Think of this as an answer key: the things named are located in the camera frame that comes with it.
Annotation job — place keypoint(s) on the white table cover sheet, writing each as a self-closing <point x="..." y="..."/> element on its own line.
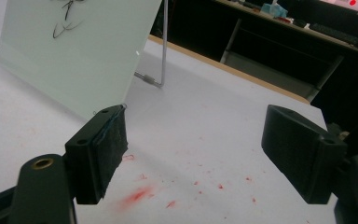
<point x="199" y="124"/>

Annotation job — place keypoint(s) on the teal tissue box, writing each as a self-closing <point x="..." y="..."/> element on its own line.
<point x="273" y="11"/>

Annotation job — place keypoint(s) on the black keyboard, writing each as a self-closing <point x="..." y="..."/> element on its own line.
<point x="338" y="34"/>

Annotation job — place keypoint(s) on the white table frame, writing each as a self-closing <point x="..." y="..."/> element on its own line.
<point x="276" y="74"/>

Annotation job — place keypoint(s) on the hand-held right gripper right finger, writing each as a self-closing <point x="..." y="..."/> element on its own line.
<point x="301" y="155"/>

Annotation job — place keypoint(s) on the white glass whiteboard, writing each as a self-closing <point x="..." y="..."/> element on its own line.
<point x="74" y="62"/>

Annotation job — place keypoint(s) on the metal whiteboard stand rod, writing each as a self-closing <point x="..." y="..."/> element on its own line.
<point x="164" y="46"/>

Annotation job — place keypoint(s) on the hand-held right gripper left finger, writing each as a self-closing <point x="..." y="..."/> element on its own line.
<point x="90" y="155"/>

